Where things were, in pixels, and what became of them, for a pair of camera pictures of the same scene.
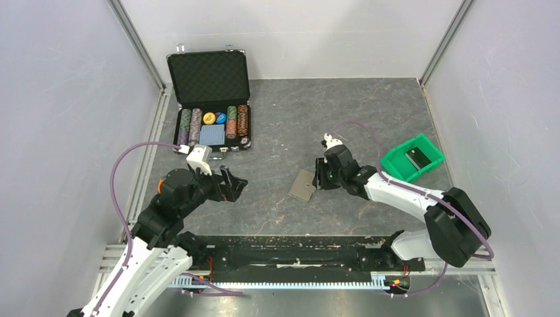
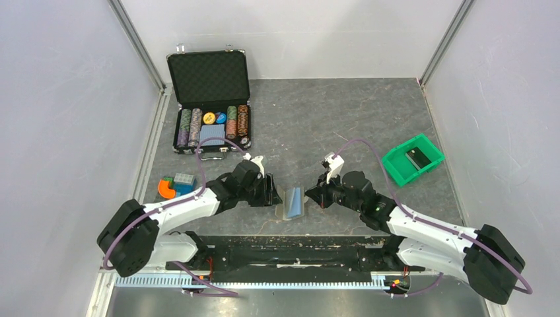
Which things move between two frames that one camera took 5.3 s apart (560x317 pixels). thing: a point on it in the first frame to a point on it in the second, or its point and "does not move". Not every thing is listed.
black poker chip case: (211, 88) does not move
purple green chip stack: (183, 132) does not move
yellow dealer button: (209, 118) does not move
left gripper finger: (236, 184) to (271, 196)
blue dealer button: (221, 118) does not move
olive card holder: (302, 187) to (292, 205)
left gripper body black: (211, 188) to (254, 195)
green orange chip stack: (232, 123) does not move
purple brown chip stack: (195, 127) does not move
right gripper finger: (319, 181) to (317, 194)
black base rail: (296, 256) does not move
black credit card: (417, 158) does not move
